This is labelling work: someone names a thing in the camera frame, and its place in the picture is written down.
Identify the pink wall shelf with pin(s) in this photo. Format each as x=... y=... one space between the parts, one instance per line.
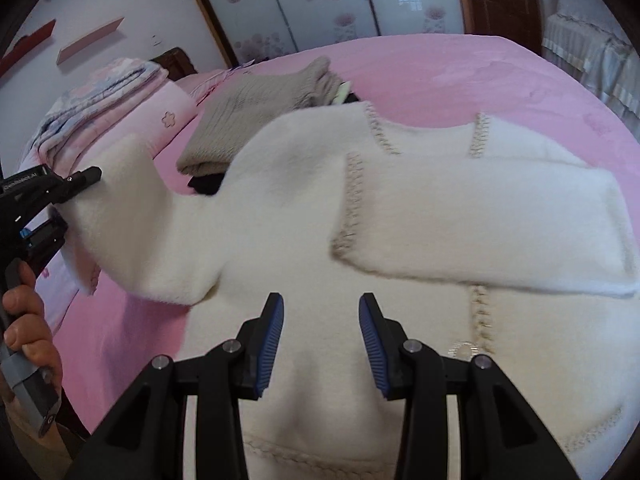
x=87 y=39

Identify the red wall shelf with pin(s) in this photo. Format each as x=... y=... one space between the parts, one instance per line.
x=25 y=45

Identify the person's left hand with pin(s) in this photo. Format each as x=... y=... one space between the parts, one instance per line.
x=29 y=331

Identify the folded floral quilt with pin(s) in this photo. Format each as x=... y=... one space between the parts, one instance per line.
x=107 y=87

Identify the pink bed blanket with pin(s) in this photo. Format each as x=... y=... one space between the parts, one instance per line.
x=418 y=80

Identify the white fluffy cardigan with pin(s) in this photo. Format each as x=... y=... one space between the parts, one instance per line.
x=482 y=238

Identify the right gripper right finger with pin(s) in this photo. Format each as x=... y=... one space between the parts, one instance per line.
x=501 y=436

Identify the pink flower print pillow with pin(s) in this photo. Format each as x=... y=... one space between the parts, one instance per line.
x=157 y=120

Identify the grey knitted folded sweater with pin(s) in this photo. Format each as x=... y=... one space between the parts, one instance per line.
x=236 y=113

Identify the floral sliding wardrobe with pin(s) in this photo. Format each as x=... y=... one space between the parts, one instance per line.
x=259 y=30

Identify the wooden headboard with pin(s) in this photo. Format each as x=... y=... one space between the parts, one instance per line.
x=176 y=62

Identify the lace covered furniture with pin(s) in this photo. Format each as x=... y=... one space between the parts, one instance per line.
x=584 y=38

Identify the brown wooden door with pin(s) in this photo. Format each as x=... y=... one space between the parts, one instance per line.
x=516 y=20

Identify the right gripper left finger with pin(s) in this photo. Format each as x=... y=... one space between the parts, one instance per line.
x=142 y=435

